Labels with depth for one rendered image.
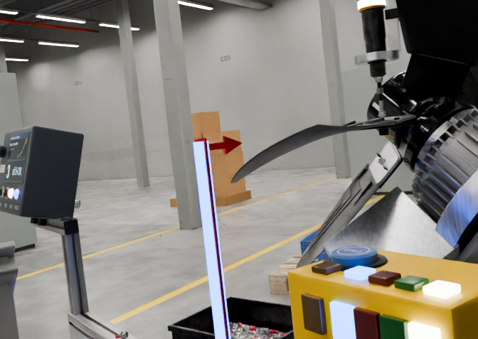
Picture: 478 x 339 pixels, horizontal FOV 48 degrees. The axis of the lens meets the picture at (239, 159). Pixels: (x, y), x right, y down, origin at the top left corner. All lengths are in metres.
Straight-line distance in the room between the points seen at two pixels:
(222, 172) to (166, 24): 2.96
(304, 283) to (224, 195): 8.53
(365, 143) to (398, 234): 7.58
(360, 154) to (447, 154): 7.63
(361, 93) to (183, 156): 3.01
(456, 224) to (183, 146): 6.22
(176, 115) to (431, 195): 6.21
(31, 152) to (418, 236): 0.77
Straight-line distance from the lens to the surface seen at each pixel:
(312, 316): 0.45
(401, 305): 0.39
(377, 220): 0.85
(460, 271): 0.45
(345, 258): 0.46
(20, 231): 7.34
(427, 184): 0.84
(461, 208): 0.79
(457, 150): 0.84
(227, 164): 8.93
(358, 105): 8.43
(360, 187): 1.00
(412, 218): 0.85
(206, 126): 9.21
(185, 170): 6.93
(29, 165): 1.18
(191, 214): 6.98
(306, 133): 0.68
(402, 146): 0.97
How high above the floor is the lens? 1.20
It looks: 3 degrees down
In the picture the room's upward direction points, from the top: 6 degrees counter-clockwise
